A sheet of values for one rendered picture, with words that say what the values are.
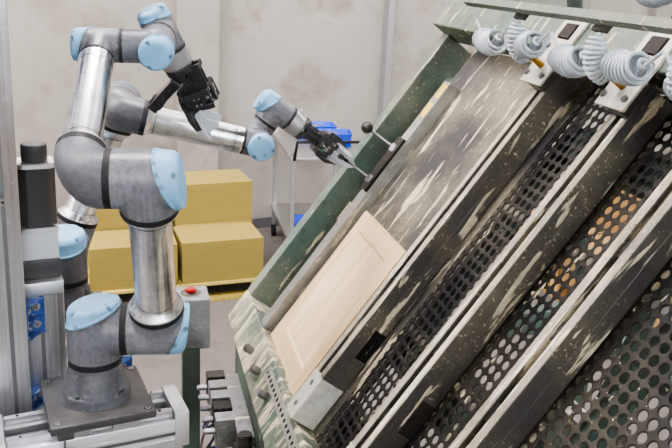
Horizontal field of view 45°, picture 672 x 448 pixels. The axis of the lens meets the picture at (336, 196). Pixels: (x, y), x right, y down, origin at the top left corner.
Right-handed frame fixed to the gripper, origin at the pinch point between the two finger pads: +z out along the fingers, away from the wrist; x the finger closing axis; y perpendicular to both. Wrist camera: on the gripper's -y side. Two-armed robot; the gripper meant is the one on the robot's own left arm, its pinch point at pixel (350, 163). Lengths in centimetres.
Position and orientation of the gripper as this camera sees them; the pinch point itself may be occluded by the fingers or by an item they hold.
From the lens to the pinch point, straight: 247.7
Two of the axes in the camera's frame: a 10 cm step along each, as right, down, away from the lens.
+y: 2.4, 2.7, -9.3
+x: 6.1, -7.9, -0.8
